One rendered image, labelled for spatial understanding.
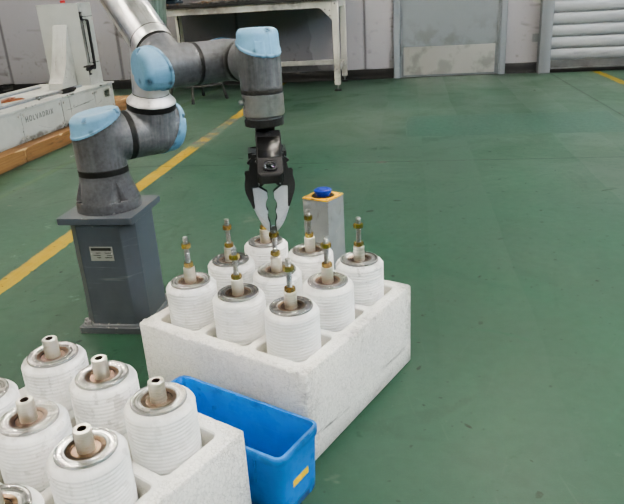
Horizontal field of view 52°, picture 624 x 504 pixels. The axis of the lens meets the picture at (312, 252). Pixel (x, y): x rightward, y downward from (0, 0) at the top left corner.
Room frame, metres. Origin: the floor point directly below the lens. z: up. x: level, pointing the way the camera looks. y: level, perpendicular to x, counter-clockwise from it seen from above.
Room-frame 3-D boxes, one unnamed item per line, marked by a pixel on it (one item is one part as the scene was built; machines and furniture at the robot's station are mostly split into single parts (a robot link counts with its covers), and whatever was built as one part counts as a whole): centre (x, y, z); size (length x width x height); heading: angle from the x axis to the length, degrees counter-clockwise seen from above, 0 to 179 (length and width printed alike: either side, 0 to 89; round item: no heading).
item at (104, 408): (0.81, 0.31, 0.16); 0.10 x 0.10 x 0.18
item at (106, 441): (0.64, 0.29, 0.25); 0.08 x 0.08 x 0.01
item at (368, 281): (1.19, -0.09, 0.16); 0.10 x 0.10 x 0.18
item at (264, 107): (1.17, 0.07, 0.57); 0.08 x 0.08 x 0.05
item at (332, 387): (1.16, 0.07, 0.09); 0.39 x 0.39 x 0.18; 55
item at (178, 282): (1.13, 0.24, 0.25); 0.08 x 0.08 x 0.01
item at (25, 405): (0.71, 0.38, 0.26); 0.02 x 0.02 x 0.03
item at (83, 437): (0.64, 0.29, 0.26); 0.02 x 0.02 x 0.03
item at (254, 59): (1.18, 0.07, 0.65); 0.09 x 0.08 x 0.11; 37
